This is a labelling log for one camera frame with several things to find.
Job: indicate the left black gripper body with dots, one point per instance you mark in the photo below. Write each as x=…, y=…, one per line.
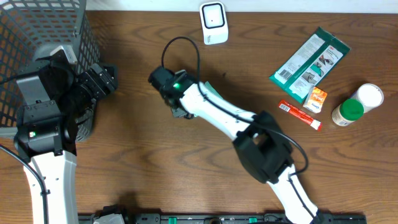
x=87, y=84

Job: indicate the green 3M pouch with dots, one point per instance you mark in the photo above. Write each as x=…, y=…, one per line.
x=310, y=64

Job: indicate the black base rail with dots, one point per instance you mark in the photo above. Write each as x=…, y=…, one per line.
x=155, y=218

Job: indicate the small orange box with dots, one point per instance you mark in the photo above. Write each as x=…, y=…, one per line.
x=315, y=99

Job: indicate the white barcode scanner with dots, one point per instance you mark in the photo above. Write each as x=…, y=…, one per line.
x=214, y=23

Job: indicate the grey plastic mesh basket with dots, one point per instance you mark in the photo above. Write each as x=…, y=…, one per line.
x=33, y=29

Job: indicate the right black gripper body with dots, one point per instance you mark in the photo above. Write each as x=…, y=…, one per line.
x=178, y=111

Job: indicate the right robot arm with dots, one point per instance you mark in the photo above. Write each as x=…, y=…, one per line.
x=262, y=148

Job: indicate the green lid Knorr jar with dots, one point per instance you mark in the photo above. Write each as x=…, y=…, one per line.
x=347, y=112

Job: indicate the teal white wipes packet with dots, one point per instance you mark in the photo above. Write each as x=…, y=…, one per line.
x=211, y=89

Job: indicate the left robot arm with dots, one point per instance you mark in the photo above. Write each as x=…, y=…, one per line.
x=55, y=97

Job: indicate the red snack packet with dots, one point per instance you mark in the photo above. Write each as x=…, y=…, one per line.
x=294, y=111

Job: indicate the white jar blue label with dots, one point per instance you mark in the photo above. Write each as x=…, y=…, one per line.
x=369, y=95

